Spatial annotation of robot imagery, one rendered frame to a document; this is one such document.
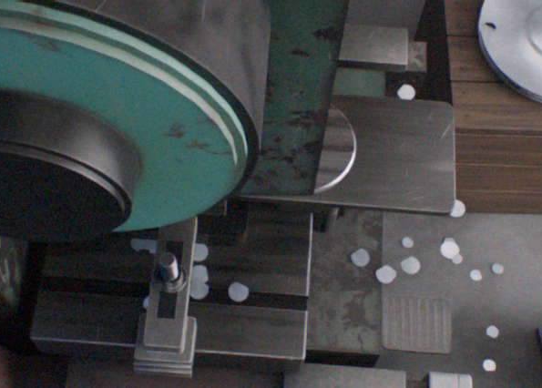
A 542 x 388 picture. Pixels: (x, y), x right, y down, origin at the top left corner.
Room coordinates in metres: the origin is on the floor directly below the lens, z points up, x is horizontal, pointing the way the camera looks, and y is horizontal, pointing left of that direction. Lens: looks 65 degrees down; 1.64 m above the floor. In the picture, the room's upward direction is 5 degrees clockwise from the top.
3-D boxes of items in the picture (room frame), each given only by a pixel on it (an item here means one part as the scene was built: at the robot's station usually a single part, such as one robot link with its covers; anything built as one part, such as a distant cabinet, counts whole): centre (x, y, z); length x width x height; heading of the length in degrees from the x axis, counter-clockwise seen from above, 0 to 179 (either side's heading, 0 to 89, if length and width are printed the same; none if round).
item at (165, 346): (0.30, 0.10, 0.76); 0.17 x 0.06 x 0.10; 0
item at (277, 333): (0.47, 0.10, 0.68); 0.45 x 0.30 x 0.06; 0
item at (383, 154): (0.47, -0.07, 0.72); 0.25 x 0.14 x 0.14; 90
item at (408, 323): (0.47, -0.03, 0.14); 0.59 x 0.10 x 0.05; 90
